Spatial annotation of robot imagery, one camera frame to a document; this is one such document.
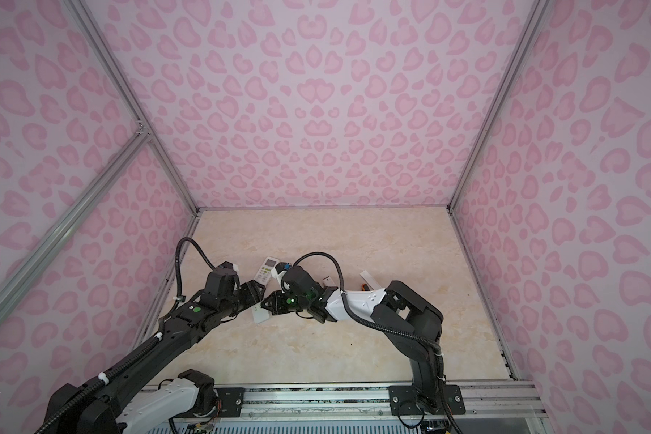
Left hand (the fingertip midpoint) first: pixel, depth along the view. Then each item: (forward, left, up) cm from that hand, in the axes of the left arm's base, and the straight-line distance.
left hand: (261, 286), depth 84 cm
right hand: (-6, -2, 0) cm, 6 cm away
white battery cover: (+8, -35, -12) cm, 38 cm away
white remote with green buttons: (+11, +3, -10) cm, 15 cm away
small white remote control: (-8, -1, -2) cm, 8 cm away
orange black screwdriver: (+4, -33, -10) cm, 35 cm away
